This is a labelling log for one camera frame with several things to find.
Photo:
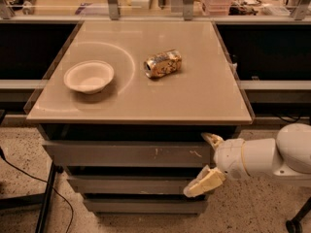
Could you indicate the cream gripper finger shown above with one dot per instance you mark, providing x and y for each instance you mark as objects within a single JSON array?
[
  {"x": 207, "y": 180},
  {"x": 212, "y": 139}
]

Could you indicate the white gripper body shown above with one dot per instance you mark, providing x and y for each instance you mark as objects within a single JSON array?
[{"x": 228, "y": 158}]

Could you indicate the grey top drawer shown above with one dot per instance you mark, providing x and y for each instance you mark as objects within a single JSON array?
[{"x": 129, "y": 154}]

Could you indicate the grey drawer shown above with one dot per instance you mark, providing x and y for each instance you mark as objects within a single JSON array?
[
  {"x": 112, "y": 206},
  {"x": 127, "y": 185},
  {"x": 129, "y": 154}
]

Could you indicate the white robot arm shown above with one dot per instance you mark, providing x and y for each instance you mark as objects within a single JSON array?
[{"x": 285, "y": 159}]

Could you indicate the grey bottom drawer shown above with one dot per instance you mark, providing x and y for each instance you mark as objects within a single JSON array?
[{"x": 112, "y": 206}]

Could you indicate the grey drawer cabinet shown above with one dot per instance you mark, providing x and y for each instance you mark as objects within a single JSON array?
[{"x": 203, "y": 96}]

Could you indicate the grey middle drawer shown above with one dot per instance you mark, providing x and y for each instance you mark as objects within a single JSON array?
[{"x": 127, "y": 185}]

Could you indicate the black office chair base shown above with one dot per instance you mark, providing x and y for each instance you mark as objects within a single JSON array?
[{"x": 293, "y": 225}]

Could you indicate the white paper bowl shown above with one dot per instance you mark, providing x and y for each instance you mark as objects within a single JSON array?
[{"x": 89, "y": 77}]

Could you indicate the black metal stand leg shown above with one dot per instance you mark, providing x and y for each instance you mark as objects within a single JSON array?
[{"x": 42, "y": 199}]

